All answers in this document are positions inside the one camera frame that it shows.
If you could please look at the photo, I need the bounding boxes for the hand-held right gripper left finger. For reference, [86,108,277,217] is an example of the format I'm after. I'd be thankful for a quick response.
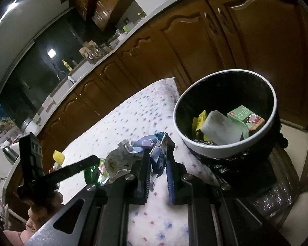
[24,149,154,246]

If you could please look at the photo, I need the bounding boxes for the sink faucet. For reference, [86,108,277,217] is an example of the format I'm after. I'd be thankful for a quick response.
[57,70,77,84]

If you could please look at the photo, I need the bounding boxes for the white kitchen countertop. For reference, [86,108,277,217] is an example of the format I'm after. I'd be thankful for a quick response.
[0,0,206,187]

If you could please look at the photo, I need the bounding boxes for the blue white wrapper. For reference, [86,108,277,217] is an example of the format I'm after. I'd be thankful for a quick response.
[132,131,170,175]

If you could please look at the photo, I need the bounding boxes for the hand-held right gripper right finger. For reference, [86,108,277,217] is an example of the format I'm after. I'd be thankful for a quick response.
[164,133,292,246]

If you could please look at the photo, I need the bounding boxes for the dark window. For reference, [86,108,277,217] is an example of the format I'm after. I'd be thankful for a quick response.
[0,13,93,113]

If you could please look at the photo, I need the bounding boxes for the person's left hand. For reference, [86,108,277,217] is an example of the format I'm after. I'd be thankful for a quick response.
[28,192,64,234]

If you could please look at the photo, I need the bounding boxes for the clear plastic bag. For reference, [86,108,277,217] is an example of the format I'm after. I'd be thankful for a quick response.
[252,182,295,218]

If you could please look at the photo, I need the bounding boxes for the white paper napkin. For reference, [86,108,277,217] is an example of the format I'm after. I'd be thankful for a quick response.
[202,110,243,146]

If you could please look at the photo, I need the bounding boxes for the shiny green wrapper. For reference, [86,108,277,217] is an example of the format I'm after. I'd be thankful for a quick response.
[83,159,109,186]

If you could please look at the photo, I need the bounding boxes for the metal kettle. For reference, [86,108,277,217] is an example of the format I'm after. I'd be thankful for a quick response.
[2,145,19,163]

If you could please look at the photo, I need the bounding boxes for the basket of jars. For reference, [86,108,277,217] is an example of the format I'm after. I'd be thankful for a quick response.
[79,40,111,64]

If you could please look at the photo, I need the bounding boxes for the green carton box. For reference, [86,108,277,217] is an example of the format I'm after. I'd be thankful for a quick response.
[227,105,265,131]

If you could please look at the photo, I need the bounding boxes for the brown wooden kitchen cabinets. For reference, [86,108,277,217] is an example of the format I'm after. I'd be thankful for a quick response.
[5,0,308,185]

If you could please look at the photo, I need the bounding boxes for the black bin with white rim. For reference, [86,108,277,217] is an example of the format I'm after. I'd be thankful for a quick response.
[172,69,289,187]

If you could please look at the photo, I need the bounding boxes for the yellow-capped bottle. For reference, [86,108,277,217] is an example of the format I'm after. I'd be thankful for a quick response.
[50,150,66,175]

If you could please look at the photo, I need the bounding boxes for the yellow wrapper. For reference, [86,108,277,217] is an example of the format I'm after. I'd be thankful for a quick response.
[192,110,212,142]

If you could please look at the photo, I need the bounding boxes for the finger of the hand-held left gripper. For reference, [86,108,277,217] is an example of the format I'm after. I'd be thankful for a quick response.
[42,155,101,185]

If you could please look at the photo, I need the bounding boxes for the brown wooden wall cabinet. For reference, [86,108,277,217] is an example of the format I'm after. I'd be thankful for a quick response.
[68,0,134,32]

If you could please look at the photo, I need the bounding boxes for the white dotted tablecloth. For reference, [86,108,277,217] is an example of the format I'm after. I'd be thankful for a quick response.
[58,77,221,246]

